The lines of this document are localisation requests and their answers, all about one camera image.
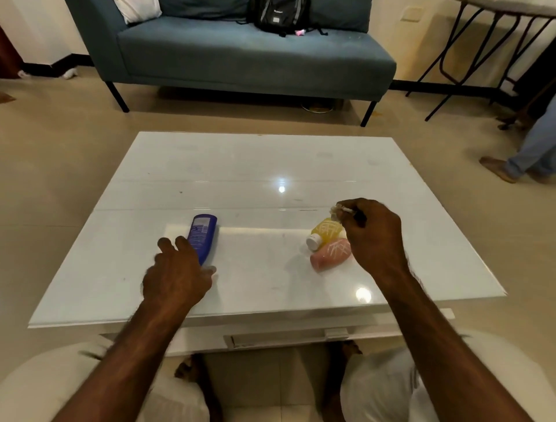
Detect blue lotion bottle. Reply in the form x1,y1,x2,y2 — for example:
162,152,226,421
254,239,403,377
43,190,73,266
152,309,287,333
187,214,218,266

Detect black backpack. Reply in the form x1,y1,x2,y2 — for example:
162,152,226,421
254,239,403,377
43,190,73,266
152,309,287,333
237,0,329,38

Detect person's left hand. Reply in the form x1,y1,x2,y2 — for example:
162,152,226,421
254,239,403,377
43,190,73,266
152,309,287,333
142,236,216,314

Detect person's right hand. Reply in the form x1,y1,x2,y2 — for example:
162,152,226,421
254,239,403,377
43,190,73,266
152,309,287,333
336,198,411,283

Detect person's white shorts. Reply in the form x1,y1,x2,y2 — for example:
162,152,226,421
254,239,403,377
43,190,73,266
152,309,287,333
0,330,556,422

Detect person's right forearm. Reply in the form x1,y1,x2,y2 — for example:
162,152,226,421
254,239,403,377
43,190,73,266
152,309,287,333
374,267,536,422

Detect white glossy coffee table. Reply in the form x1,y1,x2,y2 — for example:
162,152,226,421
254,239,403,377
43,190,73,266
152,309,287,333
28,132,507,355

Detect yellow patterned bottle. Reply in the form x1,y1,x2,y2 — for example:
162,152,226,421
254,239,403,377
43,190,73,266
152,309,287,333
306,217,347,251

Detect person's left foot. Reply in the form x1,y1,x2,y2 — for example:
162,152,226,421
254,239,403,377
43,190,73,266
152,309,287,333
174,354,223,422

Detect pink patterned bottle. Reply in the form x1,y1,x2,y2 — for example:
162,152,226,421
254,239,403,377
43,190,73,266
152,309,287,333
310,238,352,273

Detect blue-grey fabric sofa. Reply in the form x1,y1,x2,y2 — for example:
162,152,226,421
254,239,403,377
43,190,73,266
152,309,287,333
65,0,397,128

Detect person's left forearm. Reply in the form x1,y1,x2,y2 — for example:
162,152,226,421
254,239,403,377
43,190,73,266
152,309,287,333
51,300,193,422

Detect white pillow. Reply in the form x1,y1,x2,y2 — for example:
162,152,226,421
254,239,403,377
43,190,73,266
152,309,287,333
114,0,162,25

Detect person's right foot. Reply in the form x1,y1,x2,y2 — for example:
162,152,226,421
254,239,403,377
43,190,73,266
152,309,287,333
321,340,364,422

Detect black-legged folding table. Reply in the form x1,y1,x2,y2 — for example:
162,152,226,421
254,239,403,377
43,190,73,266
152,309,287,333
406,0,556,122

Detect round plate under sofa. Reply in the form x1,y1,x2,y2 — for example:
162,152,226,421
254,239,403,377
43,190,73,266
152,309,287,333
301,99,335,114

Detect person's foot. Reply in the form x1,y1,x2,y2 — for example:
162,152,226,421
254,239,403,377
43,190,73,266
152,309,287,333
321,340,364,422
479,157,518,184
174,354,223,422

